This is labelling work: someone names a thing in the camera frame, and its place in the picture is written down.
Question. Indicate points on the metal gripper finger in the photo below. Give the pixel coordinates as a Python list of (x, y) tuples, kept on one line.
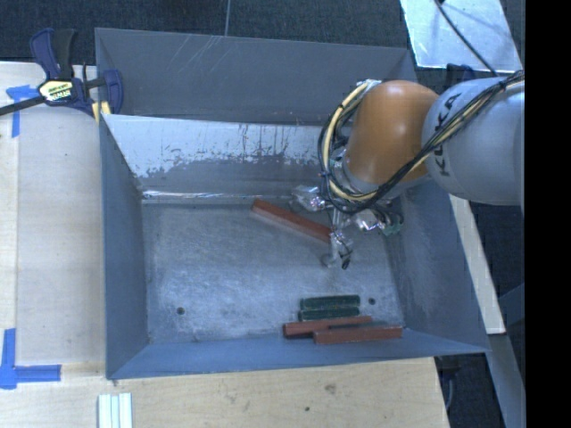
[(308, 197), (335, 245)]

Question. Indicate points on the red-brown flat block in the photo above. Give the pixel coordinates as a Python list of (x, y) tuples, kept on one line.
[(357, 335), (290, 221), (312, 328)]

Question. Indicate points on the dark green flat block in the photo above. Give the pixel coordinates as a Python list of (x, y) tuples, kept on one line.
[(330, 302), (328, 314)]

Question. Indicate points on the grey metal bin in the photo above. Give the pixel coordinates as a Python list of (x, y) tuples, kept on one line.
[(232, 261)]

